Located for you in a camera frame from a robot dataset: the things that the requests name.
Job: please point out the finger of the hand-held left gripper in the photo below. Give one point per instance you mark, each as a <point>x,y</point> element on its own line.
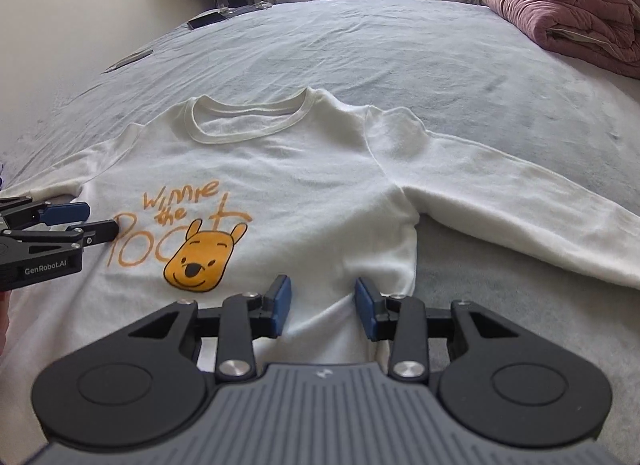
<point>65,212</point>
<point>100,232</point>

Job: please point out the silver clear small item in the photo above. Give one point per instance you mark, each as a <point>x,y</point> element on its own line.
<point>247,7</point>

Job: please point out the black phone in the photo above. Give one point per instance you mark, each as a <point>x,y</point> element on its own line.
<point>206,19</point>

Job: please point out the pink folded quilt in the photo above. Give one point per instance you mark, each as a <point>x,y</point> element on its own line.
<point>575,5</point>

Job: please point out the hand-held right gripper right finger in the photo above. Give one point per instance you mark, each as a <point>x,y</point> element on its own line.
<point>364,307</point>

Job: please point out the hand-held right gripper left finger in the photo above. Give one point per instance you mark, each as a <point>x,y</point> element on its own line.
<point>282,307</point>

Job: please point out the white printed sweatshirt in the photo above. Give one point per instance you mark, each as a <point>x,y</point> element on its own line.
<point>310,185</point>

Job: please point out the dark flat device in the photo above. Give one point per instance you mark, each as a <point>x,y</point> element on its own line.
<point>131,59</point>

